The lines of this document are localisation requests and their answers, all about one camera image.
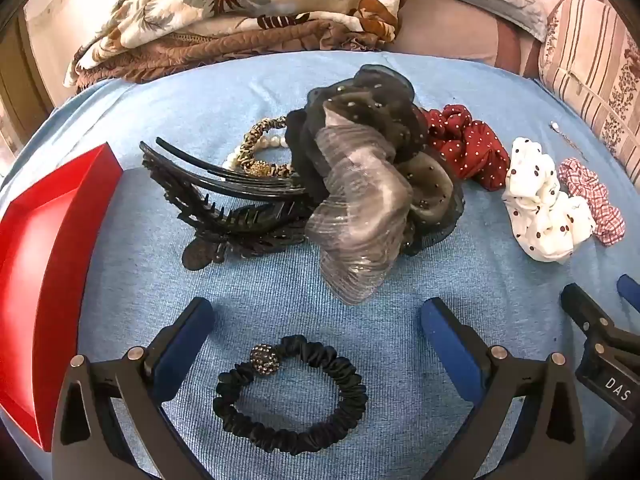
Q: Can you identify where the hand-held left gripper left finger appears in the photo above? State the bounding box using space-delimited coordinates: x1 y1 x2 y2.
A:
52 296 216 480

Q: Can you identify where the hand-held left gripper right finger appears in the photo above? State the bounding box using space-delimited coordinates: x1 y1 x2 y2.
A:
420 297 588 480

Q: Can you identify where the thin chain necklace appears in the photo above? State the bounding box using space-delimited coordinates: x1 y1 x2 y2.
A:
550 120 591 163

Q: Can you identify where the large black grey organza scrunchie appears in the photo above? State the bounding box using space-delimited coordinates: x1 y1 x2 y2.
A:
286 64 466 307

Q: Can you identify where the red plaid scrunchie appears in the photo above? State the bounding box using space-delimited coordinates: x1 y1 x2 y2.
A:
557 157 627 247

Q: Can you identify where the brown quilted blanket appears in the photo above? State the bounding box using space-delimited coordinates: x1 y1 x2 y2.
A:
75 20 396 93

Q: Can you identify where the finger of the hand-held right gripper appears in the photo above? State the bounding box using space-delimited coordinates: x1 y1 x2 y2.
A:
616 274 640 312
560 283 640 361

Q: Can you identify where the black hair claw clip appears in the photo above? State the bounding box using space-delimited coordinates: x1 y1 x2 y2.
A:
139 137 321 273

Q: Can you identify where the red dotted scrunchie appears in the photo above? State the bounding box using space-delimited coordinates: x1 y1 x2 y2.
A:
420 104 511 191

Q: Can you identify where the white pearl bracelet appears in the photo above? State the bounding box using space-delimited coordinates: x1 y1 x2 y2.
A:
222 135 291 171

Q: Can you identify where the white dotted scrunchie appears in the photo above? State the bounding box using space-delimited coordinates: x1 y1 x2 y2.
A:
501 136 597 264

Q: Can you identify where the black satin scrunchie with bead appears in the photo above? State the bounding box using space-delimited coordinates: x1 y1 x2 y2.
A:
212 334 368 456

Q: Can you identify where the striped floral pillow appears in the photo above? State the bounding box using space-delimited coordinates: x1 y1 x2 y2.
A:
537 0 640 186

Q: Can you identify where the leopard print hair tie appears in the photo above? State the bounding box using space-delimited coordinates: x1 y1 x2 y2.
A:
235 116 301 179

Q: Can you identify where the red tray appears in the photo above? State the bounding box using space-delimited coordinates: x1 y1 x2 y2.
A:
0 141 124 453

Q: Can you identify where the pink bedsheet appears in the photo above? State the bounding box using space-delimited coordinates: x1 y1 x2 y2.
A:
380 0 546 78

